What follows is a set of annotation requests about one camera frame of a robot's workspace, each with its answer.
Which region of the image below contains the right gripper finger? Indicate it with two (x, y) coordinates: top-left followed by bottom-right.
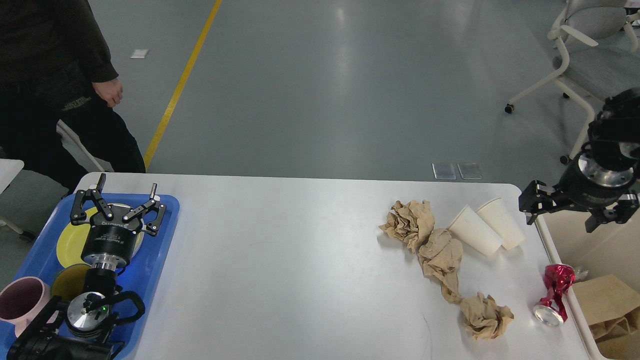
(518, 180), (570, 225)
(585, 193), (640, 233)

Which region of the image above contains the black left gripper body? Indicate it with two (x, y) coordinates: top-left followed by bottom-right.
(81, 206), (141, 268)

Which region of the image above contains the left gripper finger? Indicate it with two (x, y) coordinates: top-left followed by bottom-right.
(122, 183), (167, 237)
(70, 173), (114, 226)

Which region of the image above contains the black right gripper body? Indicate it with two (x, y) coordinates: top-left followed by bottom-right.
(557, 155), (637, 208)

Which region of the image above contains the yellow plastic plate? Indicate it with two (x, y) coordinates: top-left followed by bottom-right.
(55, 203), (133, 268)

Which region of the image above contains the dark green mug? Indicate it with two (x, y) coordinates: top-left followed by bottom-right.
(50, 263), (90, 303)

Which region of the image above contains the pink ribbed mug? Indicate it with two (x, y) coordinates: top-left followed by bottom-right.
(0, 276), (51, 338)

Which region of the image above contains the brown paper bag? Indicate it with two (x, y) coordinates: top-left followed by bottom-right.
(573, 275), (640, 342)
(592, 320), (640, 360)

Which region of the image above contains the crushed red soda can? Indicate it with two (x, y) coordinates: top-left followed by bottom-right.
(532, 263), (576, 327)

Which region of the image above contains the aluminium foil sheet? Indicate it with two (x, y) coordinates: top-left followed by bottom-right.
(573, 265), (590, 283)

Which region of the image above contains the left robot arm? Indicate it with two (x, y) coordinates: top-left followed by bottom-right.
(7, 174), (167, 360)

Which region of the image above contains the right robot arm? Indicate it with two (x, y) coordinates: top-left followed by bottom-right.
(518, 88), (640, 233)

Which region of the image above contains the white cup behind gripper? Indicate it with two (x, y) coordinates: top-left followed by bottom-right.
(476, 197), (526, 251)

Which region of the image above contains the beige plastic bin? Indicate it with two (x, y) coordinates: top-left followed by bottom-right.
(534, 210), (640, 360)

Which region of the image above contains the white paper cup lying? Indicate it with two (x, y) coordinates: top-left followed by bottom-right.
(447, 205), (503, 257)

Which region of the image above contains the right floor socket plate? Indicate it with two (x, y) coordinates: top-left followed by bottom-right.
(457, 162), (483, 180)

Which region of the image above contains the floor socket plate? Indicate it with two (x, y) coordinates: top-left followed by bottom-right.
(457, 162), (483, 180)
(432, 162), (457, 181)

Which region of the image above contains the white side table corner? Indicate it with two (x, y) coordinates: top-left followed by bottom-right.
(0, 158), (25, 194)

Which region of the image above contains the left floor socket plate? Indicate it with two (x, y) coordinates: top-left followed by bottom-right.
(432, 162), (457, 181)

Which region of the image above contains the crumpled brown paper right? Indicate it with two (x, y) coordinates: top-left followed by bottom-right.
(418, 228), (463, 305)

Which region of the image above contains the crumpled brown paper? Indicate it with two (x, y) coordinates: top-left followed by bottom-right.
(460, 292), (515, 341)
(418, 228), (463, 305)
(378, 200), (435, 254)

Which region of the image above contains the crumpled brown paper top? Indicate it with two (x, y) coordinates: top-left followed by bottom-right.
(378, 200), (435, 254)

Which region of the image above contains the crumpled brown paper left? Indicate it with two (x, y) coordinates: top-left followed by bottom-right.
(460, 292), (515, 341)

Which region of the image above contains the person in dark clothes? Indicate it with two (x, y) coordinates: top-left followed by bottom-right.
(0, 0), (146, 193)

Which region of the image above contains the grey office chair right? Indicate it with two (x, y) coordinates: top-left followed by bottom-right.
(504, 0), (639, 165)

